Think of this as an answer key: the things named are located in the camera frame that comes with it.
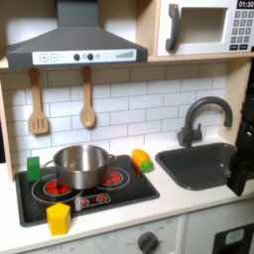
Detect steel pot with handles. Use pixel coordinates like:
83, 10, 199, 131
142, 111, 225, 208
44, 144, 118, 191

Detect dark grey sink basin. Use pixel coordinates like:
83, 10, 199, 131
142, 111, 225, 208
155, 142, 238, 191

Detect black oven door panel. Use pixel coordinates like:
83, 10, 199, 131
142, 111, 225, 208
211, 222, 254, 254

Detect dark grey tap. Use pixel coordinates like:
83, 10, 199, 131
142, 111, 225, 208
177, 95, 234, 149

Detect orange toy carrot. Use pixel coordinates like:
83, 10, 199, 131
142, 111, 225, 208
131, 148, 155, 174

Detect black toy stove cooktop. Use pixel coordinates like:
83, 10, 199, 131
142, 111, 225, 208
14, 154, 161, 228

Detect grey oven knob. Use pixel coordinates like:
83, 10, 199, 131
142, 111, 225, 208
136, 231, 160, 254

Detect white toy microwave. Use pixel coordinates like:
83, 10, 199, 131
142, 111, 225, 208
156, 0, 254, 58

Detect wooden spoon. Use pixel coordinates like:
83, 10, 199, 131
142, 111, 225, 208
78, 65, 97, 130

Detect yellow block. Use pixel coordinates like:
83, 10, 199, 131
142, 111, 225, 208
46, 202, 72, 237

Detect green block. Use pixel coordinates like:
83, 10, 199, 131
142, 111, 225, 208
26, 156, 43, 183

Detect wooden slotted spatula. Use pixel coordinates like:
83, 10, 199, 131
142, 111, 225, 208
27, 68, 51, 136

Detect grey range hood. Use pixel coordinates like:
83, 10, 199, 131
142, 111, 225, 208
5, 0, 149, 69

